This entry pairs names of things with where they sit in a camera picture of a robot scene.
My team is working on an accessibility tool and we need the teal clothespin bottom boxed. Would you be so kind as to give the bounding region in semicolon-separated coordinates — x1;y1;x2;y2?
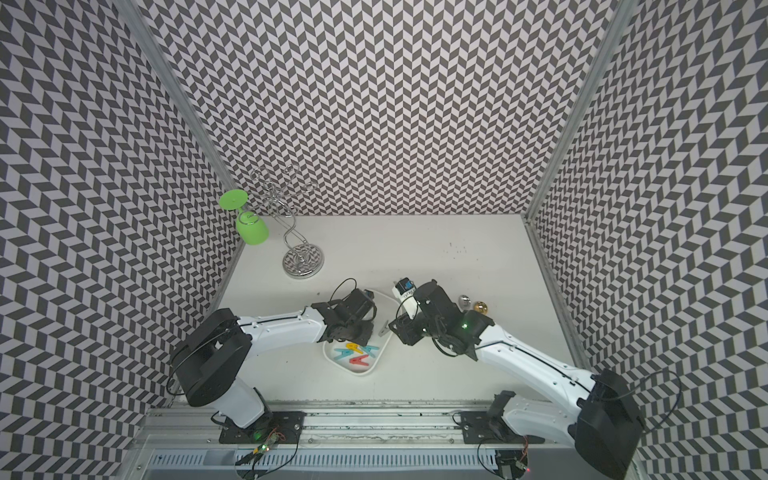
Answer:
333;348;355;361

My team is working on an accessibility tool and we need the teal clothespin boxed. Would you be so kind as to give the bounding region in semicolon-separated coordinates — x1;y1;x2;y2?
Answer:
361;345;380;358
333;348;355;361

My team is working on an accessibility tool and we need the white plastic storage box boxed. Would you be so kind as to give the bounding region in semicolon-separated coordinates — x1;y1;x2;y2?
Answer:
323;290;399;376

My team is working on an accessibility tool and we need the red clothespin bottom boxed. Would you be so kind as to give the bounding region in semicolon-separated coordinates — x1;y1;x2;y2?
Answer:
349;354;370;367

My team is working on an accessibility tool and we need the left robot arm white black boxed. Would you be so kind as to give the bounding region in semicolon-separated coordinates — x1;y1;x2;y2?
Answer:
169;288;377;434

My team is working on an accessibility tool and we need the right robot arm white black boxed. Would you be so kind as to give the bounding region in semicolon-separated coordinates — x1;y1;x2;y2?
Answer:
389;278;645;479

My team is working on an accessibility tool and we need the gold spoon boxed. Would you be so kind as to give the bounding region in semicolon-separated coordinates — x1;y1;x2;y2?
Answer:
473;301;488;315

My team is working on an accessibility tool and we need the green plastic wine glass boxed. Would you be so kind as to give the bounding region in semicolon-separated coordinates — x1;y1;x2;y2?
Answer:
218;189;269;245

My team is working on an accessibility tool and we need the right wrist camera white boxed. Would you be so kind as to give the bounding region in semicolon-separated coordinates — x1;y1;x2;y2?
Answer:
392;277;418;319

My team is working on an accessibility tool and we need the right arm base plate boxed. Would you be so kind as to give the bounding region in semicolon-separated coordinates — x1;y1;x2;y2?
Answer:
451;411;544;445

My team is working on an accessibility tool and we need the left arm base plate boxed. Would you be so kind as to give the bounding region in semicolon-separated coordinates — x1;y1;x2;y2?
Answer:
218;411;306;445

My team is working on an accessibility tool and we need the aluminium rail frame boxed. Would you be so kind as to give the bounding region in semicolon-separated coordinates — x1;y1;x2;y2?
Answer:
117;401;601;479

